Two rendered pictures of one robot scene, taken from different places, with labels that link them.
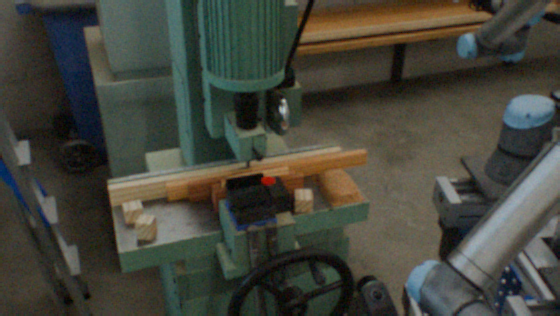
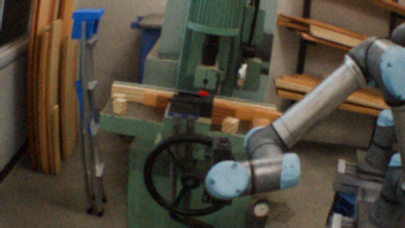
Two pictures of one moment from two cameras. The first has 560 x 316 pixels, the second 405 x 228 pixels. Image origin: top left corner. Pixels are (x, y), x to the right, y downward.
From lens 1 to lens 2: 0.62 m
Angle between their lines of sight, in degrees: 22
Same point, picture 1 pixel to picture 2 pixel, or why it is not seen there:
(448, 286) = (263, 134)
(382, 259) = not seen: outside the picture
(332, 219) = not seen: hidden behind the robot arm
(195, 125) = (182, 70)
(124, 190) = (119, 89)
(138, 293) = not seen: hidden behind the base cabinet
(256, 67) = (215, 19)
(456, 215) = (340, 182)
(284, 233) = (200, 129)
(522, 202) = (318, 89)
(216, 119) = (193, 61)
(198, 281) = (141, 158)
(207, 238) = (153, 126)
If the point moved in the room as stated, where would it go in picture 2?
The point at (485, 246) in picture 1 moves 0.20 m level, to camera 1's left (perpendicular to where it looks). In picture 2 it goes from (292, 111) to (209, 89)
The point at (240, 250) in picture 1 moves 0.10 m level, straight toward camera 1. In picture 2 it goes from (166, 130) to (154, 141)
